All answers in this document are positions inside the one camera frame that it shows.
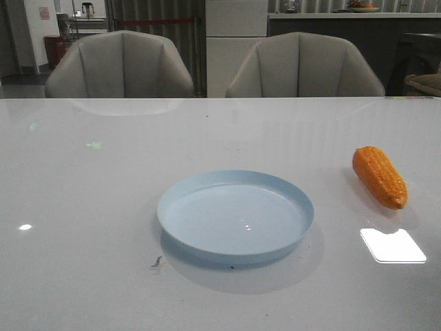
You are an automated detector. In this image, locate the dark side table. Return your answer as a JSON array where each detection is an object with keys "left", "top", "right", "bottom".
[{"left": 386, "top": 33, "right": 440, "bottom": 96}]

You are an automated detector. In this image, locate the grey upholstered chair left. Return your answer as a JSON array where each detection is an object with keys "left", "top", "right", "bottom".
[{"left": 45, "top": 30, "right": 194, "bottom": 99}]

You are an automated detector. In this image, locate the grey upholstered chair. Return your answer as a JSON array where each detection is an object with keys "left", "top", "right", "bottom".
[
  {"left": 45, "top": 30, "right": 194, "bottom": 99},
  {"left": 225, "top": 32, "right": 385, "bottom": 98}
]

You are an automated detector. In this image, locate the light blue round plate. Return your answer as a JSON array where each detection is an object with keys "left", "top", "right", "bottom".
[{"left": 156, "top": 170, "right": 314, "bottom": 265}]

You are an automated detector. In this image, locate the white refrigerator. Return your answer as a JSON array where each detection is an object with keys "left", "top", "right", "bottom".
[{"left": 205, "top": 1, "right": 268, "bottom": 98}]

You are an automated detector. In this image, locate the red trash bin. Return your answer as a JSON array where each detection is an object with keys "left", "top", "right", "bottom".
[{"left": 44, "top": 35, "right": 66, "bottom": 69}]

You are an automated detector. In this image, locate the grey upholstered chair right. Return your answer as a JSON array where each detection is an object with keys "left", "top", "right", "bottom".
[{"left": 225, "top": 32, "right": 385, "bottom": 98}]

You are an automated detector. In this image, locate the orange plastic corn cob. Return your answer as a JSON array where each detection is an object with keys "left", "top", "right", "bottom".
[{"left": 352, "top": 146, "right": 408, "bottom": 210}]

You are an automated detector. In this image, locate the dark kitchen counter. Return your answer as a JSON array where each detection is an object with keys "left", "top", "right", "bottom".
[{"left": 267, "top": 12, "right": 440, "bottom": 88}]

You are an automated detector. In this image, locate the brown cushioned sofa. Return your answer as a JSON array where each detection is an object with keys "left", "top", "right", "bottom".
[{"left": 404, "top": 73, "right": 441, "bottom": 97}]

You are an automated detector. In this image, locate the fruit bowl on counter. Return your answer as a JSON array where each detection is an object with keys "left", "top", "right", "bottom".
[{"left": 347, "top": 0, "right": 379, "bottom": 13}]

